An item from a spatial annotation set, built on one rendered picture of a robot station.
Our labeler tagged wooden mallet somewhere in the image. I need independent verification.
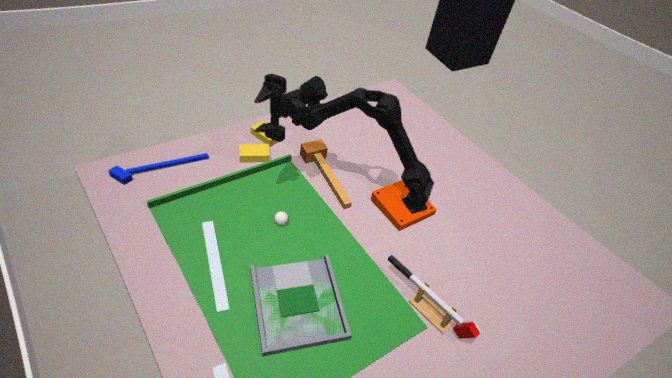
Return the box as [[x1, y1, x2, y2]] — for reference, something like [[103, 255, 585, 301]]
[[300, 139, 352, 209]]

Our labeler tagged white golf ball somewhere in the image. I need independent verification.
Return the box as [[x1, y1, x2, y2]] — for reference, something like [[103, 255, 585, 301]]
[[274, 211, 289, 225]]

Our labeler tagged blue putter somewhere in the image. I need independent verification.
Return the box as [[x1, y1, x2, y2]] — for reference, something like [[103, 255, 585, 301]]
[[108, 153, 209, 185]]

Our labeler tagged white flat bar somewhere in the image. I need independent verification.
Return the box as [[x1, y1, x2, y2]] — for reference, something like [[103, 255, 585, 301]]
[[213, 363, 229, 378], [203, 221, 229, 312]]

